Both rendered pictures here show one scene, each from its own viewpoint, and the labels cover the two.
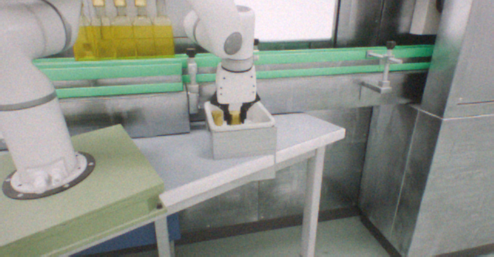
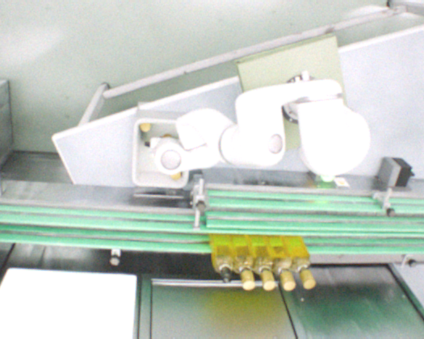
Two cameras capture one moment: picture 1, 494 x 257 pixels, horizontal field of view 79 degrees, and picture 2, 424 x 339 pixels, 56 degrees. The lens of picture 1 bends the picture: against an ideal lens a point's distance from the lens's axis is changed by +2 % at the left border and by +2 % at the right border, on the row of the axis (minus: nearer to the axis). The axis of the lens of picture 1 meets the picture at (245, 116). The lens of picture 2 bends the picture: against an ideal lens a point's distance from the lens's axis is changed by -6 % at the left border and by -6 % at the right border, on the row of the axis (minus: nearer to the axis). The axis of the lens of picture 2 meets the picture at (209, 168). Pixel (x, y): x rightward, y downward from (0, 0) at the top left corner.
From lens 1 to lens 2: 0.93 m
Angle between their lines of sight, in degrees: 46
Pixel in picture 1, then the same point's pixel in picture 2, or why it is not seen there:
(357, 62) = not seen: outside the picture
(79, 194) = (284, 70)
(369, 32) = not seen: outside the picture
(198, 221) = not seen: hidden behind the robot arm
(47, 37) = not seen: hidden behind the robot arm
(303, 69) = (68, 214)
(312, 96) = (64, 192)
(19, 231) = (308, 49)
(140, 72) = (246, 202)
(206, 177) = (201, 91)
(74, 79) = (300, 202)
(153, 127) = (233, 171)
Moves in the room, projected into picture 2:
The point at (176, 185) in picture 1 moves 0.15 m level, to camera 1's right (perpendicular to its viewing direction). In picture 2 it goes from (224, 87) to (178, 73)
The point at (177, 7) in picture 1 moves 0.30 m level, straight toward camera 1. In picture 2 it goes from (202, 305) to (216, 221)
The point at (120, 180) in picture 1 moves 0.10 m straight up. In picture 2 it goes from (262, 77) to (270, 85)
